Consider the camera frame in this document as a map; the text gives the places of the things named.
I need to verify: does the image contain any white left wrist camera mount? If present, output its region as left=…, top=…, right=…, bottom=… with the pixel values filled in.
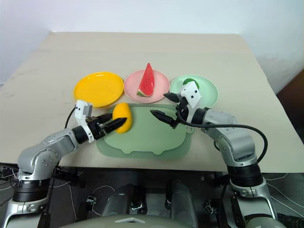
left=73, top=99, right=95, bottom=143

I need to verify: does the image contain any dark grey rounded casing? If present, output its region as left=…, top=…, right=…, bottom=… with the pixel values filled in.
left=169, top=180, right=200, bottom=228
left=101, top=183, right=143, bottom=217

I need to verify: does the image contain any yellow plate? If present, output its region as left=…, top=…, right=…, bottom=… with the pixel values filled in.
left=73, top=72, right=124, bottom=109

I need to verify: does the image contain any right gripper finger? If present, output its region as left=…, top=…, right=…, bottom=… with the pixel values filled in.
left=150, top=110, right=180, bottom=130
left=163, top=92, right=179, bottom=104

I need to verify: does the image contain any white floor cable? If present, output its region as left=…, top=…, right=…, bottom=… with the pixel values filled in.
left=91, top=184, right=121, bottom=216
left=262, top=172, right=304, bottom=207

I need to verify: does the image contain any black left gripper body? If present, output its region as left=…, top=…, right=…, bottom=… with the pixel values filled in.
left=85, top=116, right=107, bottom=140

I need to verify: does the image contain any yellow toy mango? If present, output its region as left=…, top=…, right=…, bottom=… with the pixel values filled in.
left=112, top=102, right=133, bottom=134

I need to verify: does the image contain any grey-green robot torso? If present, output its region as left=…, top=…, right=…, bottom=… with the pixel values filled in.
left=58, top=213, right=304, bottom=228

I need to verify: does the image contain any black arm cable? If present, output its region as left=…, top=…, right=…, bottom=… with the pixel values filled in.
left=65, top=106, right=78, bottom=130
left=176, top=110, right=269, bottom=165

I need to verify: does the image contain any pink plate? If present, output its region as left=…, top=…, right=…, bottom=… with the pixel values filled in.
left=123, top=69, right=171, bottom=104

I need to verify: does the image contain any light green plate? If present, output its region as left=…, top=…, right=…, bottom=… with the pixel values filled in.
left=169, top=75, right=219, bottom=109

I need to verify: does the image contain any red watermelon slice toy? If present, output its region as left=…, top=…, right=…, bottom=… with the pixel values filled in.
left=136, top=63, right=155, bottom=98

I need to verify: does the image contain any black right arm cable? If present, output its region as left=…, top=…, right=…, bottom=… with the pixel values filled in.
left=176, top=110, right=269, bottom=165

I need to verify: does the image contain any translucent green placemat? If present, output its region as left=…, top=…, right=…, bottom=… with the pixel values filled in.
left=95, top=103, right=193, bottom=160

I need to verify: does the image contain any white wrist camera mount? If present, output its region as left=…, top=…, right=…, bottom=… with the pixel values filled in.
left=73, top=99, right=95, bottom=143
left=179, top=81, right=203, bottom=120

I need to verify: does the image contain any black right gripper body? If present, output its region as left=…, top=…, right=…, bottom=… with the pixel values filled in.
left=175, top=96, right=190, bottom=125

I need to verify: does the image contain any light green animal-shaped board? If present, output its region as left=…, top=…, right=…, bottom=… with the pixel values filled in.
left=104, top=104, right=193, bottom=155

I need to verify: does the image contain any green round toy fruit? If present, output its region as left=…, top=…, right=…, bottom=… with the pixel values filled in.
left=182, top=78, right=200, bottom=91

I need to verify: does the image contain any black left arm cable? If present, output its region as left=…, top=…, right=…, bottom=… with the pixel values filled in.
left=65, top=106, right=78, bottom=130

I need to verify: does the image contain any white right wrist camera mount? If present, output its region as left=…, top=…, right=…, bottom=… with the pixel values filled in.
left=179, top=81, right=203, bottom=120

